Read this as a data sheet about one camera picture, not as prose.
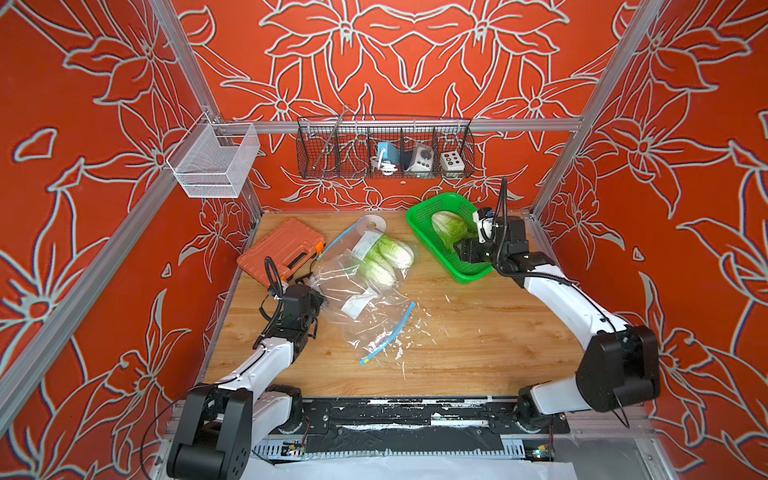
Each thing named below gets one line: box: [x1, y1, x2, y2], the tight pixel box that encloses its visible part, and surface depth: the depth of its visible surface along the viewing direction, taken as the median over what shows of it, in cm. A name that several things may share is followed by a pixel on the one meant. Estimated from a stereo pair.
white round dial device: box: [410, 143, 434, 172], surface depth 93 cm
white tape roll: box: [356, 214, 387, 235], surface depth 117 cm
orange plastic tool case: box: [237, 218, 326, 288], surface depth 105 cm
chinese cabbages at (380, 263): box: [357, 235, 415, 288], surface depth 97 cm
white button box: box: [441, 151, 465, 172], surface depth 96 cm
